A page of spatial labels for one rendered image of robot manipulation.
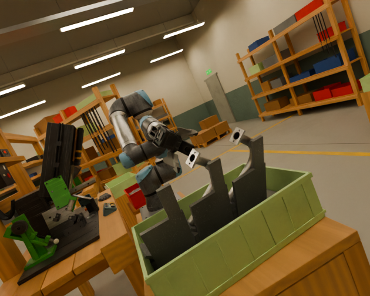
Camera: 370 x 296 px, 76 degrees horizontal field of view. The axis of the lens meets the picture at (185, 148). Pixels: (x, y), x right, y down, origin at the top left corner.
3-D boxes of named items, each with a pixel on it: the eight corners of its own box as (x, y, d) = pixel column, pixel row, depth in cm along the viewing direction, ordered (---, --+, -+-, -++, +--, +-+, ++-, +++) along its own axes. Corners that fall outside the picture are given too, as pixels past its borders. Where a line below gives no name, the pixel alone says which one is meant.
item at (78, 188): (96, 180, 195) (94, 177, 194) (96, 182, 180) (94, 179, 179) (47, 204, 182) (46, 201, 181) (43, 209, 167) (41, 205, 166)
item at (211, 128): (219, 134, 860) (211, 115, 850) (232, 131, 789) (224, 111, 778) (193, 148, 810) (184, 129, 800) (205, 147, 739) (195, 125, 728)
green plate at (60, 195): (76, 201, 170) (63, 176, 172) (74, 201, 162) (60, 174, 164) (60, 210, 166) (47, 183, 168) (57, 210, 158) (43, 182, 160)
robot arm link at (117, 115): (99, 101, 130) (118, 160, 97) (118, 94, 131) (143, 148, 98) (108, 117, 138) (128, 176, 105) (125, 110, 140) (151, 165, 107)
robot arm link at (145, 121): (157, 127, 109) (150, 110, 104) (167, 134, 100) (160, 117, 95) (143, 135, 106) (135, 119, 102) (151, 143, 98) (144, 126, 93)
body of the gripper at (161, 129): (158, 149, 81) (145, 138, 90) (177, 155, 86) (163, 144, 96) (167, 129, 80) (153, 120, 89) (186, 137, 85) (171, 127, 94)
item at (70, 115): (152, 207, 420) (89, 81, 386) (79, 222, 542) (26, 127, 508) (167, 192, 466) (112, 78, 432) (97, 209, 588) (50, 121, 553)
